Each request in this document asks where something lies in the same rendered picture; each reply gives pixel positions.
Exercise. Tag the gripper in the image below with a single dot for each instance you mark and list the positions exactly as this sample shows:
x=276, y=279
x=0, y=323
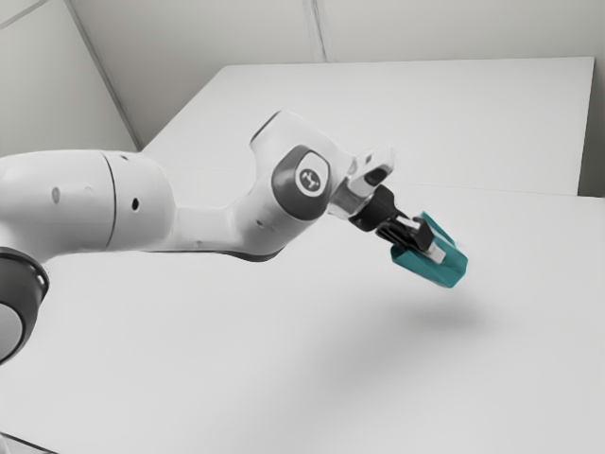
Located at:
x=375, y=208

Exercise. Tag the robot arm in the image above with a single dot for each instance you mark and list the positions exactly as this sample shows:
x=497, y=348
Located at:
x=142, y=208

